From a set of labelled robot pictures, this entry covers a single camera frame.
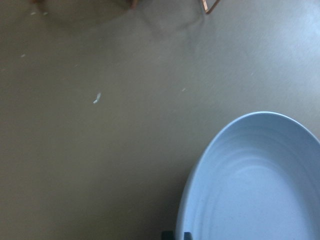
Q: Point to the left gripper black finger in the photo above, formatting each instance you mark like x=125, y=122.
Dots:
x=167, y=235

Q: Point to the blue plate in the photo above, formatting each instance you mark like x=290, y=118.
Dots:
x=258, y=179

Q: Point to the copper wire bottle rack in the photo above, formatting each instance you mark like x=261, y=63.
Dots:
x=209, y=8

